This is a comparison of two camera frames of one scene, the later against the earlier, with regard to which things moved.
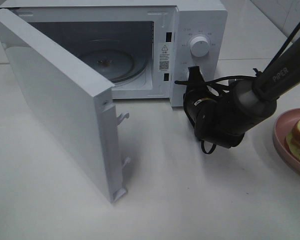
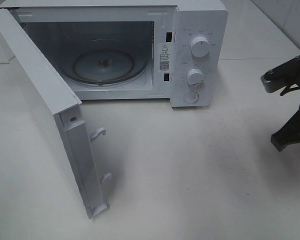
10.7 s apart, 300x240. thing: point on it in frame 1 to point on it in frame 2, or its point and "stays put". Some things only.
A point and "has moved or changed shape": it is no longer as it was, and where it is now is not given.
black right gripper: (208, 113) to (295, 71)
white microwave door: (72, 97) has moved or changed shape
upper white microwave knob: (199, 46) stays put
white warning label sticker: (163, 57) stays put
